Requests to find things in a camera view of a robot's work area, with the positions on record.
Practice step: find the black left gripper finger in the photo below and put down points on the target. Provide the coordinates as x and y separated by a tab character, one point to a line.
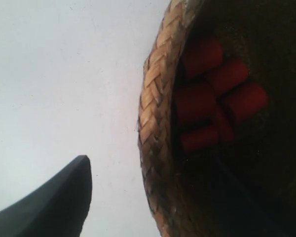
58	208

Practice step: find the brown woven wicker basket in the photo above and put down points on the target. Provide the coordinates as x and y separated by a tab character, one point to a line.
245	184

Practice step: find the red cylinder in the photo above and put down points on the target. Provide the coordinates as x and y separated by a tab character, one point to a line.
194	102
200	138
201	55
226	76
244	102

